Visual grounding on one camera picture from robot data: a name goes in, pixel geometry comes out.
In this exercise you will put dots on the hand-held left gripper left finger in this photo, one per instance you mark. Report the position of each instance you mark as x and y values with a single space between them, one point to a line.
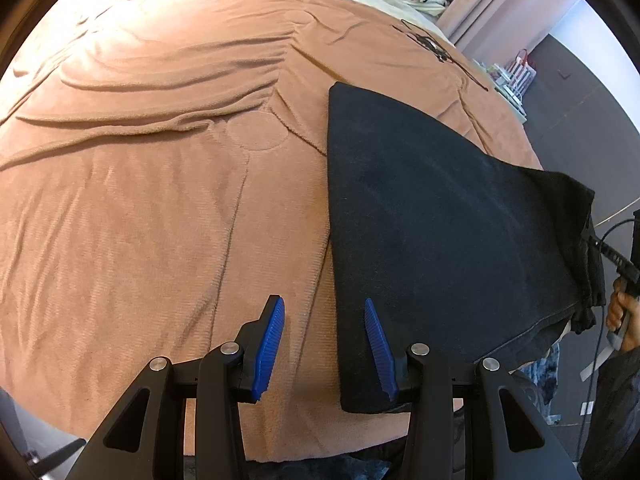
267 350

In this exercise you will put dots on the person's right hand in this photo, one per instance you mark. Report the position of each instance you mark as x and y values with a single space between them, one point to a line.
617 310

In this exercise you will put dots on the person's right forearm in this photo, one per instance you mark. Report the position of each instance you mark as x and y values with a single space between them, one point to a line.
615 410

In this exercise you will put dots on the white bedside cabinet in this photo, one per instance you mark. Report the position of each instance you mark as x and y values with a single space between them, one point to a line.
517 107

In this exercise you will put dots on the pink curtain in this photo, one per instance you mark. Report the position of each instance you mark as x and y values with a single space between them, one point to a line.
500 5

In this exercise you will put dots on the orange blanket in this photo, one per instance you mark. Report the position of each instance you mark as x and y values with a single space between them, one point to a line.
150 185

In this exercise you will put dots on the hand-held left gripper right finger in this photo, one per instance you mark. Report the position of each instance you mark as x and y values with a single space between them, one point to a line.
380 355

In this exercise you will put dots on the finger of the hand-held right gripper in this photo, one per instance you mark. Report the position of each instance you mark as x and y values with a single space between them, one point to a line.
597 242

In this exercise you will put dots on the striped gift bag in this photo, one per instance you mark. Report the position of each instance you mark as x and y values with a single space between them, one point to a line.
522 75

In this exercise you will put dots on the black pants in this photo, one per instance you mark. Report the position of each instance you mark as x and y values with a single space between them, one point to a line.
440 220

